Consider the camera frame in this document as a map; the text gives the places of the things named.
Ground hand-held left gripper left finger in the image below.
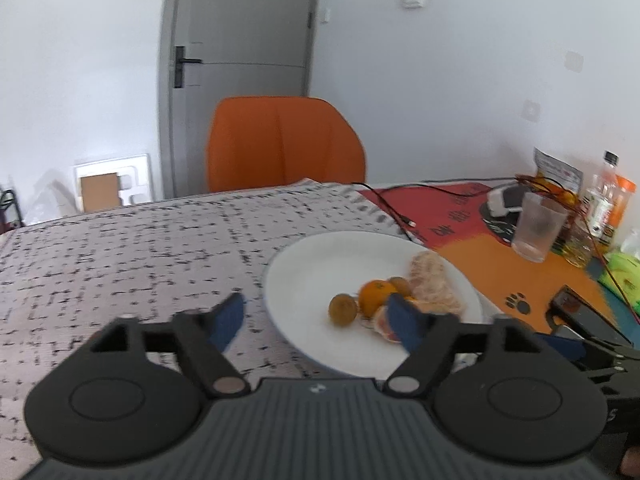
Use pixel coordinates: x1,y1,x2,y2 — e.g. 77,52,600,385
75,292,251,401

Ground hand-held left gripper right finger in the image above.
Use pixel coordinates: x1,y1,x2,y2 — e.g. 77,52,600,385
384,294,556,401

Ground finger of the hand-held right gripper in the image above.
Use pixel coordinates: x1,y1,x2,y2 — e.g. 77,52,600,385
532,332,640,368
580,366,640,400

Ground small peeled pomelo segment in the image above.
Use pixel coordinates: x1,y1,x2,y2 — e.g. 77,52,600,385
372,305,403,345

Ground large peeled pomelo segment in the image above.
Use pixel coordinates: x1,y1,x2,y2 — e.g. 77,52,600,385
407,251,466,316

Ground white plate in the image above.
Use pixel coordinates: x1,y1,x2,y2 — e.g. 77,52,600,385
262,231,483,378

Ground black case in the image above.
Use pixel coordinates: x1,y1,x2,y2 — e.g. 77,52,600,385
547,285,633,347

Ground orange paw print mat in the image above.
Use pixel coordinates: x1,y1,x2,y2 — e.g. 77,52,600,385
357,180,640,341

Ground green packet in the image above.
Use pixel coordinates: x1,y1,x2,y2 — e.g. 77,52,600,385
600,252,640,311

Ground small glass jar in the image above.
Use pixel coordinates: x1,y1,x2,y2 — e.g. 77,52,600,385
562,210,593,268

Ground clear plastic cup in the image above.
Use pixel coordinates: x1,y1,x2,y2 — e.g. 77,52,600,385
511,191,571,263

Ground black patterned white tablecloth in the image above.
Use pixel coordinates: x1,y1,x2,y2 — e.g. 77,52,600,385
0,180,436,480

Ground orange lid jar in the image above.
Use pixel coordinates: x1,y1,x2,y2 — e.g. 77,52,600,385
607,175,638,246

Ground white charger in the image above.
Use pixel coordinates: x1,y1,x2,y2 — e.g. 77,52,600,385
487,187,526,218

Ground clear plastic bottle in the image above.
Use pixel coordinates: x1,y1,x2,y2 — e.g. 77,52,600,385
585,151,621,241

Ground white foam packaging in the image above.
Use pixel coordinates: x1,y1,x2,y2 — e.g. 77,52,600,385
74,154,152,213

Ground printed snack bag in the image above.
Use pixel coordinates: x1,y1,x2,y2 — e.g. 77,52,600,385
532,147,585,193

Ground brown cardboard piece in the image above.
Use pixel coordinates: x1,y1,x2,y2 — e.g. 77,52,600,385
81,174,121,212

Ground orange chair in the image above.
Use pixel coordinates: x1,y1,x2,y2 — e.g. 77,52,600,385
206,96,367,193

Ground grey door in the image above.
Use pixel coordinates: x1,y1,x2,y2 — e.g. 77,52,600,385
159,0,321,198

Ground black cable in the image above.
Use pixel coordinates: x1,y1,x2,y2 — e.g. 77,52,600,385
372,190,431,247
352,177,518,228

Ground black door handle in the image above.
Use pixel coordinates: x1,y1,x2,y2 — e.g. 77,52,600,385
174,46,203,88

